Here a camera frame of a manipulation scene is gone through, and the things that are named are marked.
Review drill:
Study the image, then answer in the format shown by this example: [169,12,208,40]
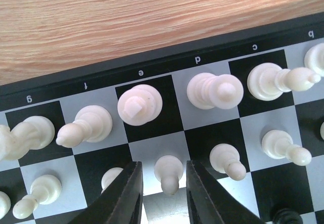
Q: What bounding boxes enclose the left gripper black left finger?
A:
[70,161,143,223]

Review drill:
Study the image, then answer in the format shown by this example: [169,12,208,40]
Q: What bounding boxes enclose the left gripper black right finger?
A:
[186,160,263,223]

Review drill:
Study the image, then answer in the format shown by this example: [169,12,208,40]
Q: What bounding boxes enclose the white pawn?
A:
[261,130,312,166]
[12,174,62,219]
[154,155,184,195]
[101,167,123,193]
[209,144,247,181]
[0,191,11,219]
[319,122,324,140]

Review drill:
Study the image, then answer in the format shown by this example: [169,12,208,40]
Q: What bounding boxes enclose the black pawn on board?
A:
[272,208,303,224]

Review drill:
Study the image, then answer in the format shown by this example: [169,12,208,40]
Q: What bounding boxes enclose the white bishop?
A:
[56,105,113,148]
[247,63,321,101]

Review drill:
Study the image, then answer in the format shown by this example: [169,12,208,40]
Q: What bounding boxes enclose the white king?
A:
[117,84,163,126]

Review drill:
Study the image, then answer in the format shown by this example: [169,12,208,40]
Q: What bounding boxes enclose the black and white chessboard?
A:
[1,13,323,223]

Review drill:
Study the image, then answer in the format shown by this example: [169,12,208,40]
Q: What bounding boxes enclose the white knight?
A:
[304,43,324,77]
[1,116,55,160]

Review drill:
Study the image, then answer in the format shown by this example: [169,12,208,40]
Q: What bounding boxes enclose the white queen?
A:
[187,72,244,110]

